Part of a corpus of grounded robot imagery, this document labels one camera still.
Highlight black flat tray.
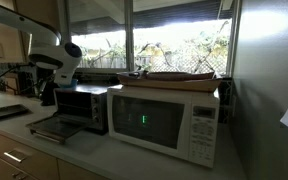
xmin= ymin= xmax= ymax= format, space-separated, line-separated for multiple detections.
xmin=0 ymin=104 xmax=29 ymax=119

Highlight wooden tray stack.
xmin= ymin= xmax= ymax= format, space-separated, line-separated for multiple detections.
xmin=117 ymin=71 xmax=222 ymax=92

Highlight silver toaster oven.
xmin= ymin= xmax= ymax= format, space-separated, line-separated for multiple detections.
xmin=26 ymin=85 xmax=108 ymax=144

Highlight silver drawer handle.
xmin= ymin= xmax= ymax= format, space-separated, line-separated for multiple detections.
xmin=3 ymin=151 xmax=27 ymax=163

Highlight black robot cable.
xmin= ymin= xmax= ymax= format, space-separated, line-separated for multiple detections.
xmin=0 ymin=63 xmax=55 ymax=96

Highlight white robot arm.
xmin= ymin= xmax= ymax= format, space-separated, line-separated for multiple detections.
xmin=0 ymin=8 xmax=82 ymax=85

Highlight blue plastic bowl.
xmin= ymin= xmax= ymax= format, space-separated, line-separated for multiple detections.
xmin=61 ymin=79 xmax=78 ymax=88

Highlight white microwave oven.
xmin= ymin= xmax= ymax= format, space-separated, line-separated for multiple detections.
xmin=107 ymin=85 xmax=220 ymax=168

